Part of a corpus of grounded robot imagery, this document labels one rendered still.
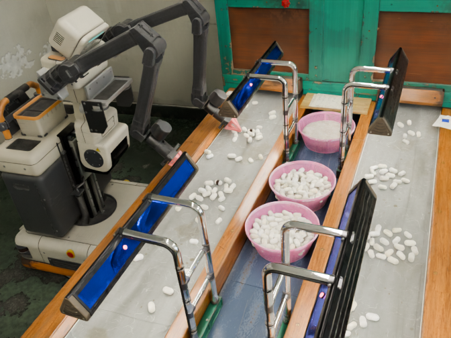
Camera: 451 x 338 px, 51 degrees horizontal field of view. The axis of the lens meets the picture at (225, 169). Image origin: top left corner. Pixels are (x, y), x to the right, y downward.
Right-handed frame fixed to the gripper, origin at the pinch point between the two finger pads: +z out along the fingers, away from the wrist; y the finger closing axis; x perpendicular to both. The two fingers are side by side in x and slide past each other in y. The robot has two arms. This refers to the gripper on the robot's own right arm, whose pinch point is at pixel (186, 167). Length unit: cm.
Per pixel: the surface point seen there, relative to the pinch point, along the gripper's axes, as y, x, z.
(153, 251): -40.4, 2.3, 9.5
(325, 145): 43, -25, 42
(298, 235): -18, -29, 45
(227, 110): 6.6, -31.0, -2.8
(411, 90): 81, -56, 58
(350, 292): -66, -70, 43
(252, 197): -4.9, -16.2, 26.6
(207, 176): 6.4, 1.8, 9.5
